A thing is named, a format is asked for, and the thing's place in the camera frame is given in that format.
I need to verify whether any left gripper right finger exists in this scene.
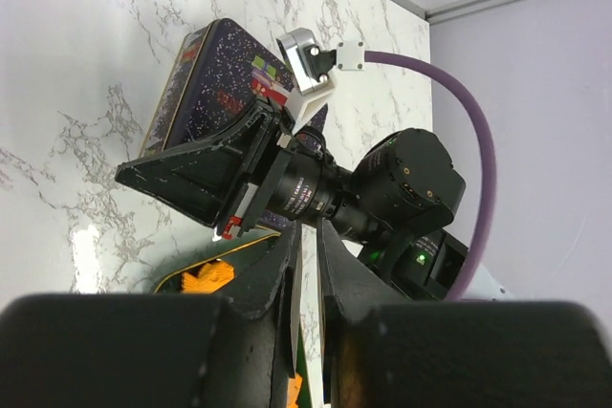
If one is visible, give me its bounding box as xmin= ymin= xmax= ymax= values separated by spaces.
xmin=317 ymin=221 xmax=611 ymax=407

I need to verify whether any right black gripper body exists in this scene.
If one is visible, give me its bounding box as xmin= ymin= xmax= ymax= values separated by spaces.
xmin=212 ymin=97 xmax=468 ymax=245

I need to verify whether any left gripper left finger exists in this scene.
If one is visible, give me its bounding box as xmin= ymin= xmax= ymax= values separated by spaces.
xmin=1 ymin=225 xmax=301 ymax=407

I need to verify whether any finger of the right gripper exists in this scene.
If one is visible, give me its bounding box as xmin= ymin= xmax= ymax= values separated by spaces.
xmin=115 ymin=97 xmax=268 ymax=227

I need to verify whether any gold tin lid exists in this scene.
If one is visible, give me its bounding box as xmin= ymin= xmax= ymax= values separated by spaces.
xmin=161 ymin=18 xmax=294 ymax=152

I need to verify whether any square cookie tin box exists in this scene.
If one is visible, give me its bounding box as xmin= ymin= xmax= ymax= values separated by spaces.
xmin=140 ymin=26 xmax=210 ymax=158

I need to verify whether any black rectangular tray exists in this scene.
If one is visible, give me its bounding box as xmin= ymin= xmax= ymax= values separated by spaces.
xmin=150 ymin=229 xmax=331 ymax=408

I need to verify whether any pink round cookie upper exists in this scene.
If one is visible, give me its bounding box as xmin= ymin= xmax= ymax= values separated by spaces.
xmin=286 ymin=373 xmax=303 ymax=408

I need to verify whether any orange fish cookie upper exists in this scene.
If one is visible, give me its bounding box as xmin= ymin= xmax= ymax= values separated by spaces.
xmin=181 ymin=260 xmax=235 ymax=294

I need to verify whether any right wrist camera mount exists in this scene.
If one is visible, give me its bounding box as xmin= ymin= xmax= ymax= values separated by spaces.
xmin=276 ymin=28 xmax=365 ymax=135

